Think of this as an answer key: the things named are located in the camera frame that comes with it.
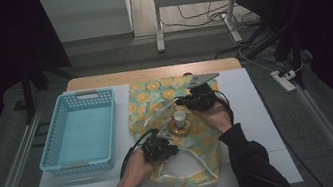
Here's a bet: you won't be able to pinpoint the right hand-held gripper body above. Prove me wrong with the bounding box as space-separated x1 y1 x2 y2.
185 71 225 114

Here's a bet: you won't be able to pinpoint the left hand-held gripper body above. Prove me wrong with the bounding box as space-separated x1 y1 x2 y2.
138 125 180 164

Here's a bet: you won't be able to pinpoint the small white-capped jar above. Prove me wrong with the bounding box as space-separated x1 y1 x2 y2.
171 109 189 131

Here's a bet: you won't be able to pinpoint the green orange floral tote bag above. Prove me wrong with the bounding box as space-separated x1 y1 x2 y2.
121 67 236 187

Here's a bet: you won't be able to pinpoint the light blue plastic basket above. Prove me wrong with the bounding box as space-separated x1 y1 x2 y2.
29 85 126 181

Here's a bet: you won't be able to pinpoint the person's right hand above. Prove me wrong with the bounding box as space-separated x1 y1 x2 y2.
194 99 235 138

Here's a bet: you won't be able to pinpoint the person's left hand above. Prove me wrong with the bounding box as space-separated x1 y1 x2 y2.
116 144 167 187

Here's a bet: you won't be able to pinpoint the white table mat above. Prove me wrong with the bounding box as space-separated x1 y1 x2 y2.
9 58 304 187

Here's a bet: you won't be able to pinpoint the wooden table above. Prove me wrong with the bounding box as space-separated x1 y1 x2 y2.
64 52 243 97

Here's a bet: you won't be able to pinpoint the white power strip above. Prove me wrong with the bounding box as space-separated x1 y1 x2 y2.
269 67 300 96

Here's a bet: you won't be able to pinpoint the black tripod stand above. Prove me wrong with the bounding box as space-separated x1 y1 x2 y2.
234 0 316 98

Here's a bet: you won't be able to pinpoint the white cabinet panel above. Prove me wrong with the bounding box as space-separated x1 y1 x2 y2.
38 0 135 47

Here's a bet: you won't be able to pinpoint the black metal stand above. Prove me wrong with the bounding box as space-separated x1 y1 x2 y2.
16 54 81 126

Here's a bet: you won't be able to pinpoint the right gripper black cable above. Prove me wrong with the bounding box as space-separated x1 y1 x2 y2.
214 87 237 127

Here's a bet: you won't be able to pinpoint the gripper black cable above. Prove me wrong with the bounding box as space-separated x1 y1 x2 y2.
214 87 237 127
112 127 165 180

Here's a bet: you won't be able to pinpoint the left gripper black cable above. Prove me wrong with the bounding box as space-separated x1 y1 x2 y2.
112 127 165 180

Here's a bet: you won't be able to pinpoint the white floor cable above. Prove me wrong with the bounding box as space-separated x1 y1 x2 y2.
228 18 306 84

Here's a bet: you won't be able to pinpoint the black floor cables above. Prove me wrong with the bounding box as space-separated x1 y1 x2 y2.
158 0 263 41

